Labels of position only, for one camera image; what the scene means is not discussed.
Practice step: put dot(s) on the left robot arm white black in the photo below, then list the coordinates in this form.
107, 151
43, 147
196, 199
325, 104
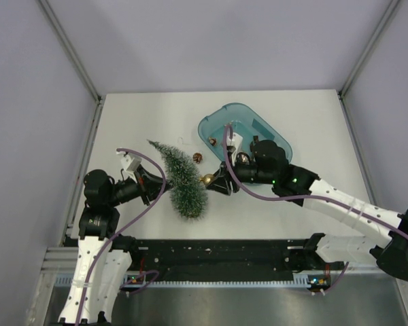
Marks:
104, 254

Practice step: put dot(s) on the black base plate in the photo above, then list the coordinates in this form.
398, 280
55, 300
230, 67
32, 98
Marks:
217, 260

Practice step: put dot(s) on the large frosted pine cone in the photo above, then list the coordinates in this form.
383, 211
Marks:
197, 157

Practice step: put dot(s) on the gold glitter ball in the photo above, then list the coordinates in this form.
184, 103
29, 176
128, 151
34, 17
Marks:
206, 179

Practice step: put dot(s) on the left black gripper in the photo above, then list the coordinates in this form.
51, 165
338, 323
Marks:
149, 184

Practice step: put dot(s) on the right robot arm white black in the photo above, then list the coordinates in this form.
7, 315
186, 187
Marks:
383, 234

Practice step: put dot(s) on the left aluminium corner post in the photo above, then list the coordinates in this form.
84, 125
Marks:
69, 49

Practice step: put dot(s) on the teal plastic bin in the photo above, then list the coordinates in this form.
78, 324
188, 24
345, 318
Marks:
245, 125

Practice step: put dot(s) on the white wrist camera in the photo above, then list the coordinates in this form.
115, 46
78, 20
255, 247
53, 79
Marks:
129, 162
233, 145

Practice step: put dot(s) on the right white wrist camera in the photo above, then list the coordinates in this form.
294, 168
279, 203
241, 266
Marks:
233, 145

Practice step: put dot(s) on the large silver gold bauble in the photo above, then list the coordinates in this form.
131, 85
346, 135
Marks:
242, 158

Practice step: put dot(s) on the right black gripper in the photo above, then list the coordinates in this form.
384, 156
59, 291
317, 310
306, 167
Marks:
225, 178

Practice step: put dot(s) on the right aluminium corner post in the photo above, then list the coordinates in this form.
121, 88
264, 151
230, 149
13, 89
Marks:
369, 48

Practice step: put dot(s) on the aluminium front rail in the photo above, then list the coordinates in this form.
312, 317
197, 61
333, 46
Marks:
63, 260

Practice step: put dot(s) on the white slotted cable duct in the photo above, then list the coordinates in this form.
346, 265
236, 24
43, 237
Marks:
298, 281

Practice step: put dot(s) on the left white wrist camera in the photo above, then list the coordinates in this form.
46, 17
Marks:
129, 162

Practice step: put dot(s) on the aluminium corner post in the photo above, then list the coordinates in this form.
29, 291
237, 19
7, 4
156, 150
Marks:
369, 48
69, 49

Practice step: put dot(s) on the small green christmas tree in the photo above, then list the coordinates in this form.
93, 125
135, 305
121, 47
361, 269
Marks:
188, 195

